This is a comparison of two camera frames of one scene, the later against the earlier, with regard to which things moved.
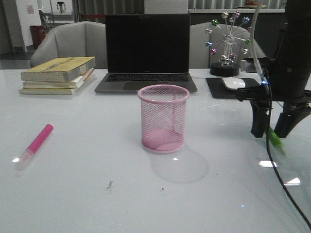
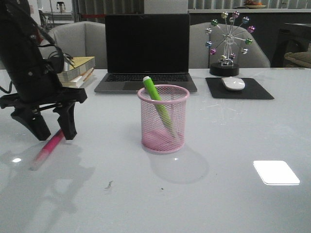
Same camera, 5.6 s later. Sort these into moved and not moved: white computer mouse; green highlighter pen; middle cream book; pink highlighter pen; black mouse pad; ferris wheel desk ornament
Moved: green highlighter pen; pink highlighter pen
Not moved: black mouse pad; middle cream book; white computer mouse; ferris wheel desk ornament
